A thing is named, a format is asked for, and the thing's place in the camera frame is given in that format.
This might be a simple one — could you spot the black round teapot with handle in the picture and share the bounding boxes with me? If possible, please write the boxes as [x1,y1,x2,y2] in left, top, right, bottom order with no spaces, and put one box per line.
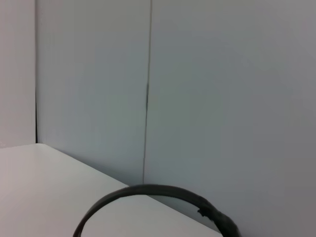
[73,184,241,237]

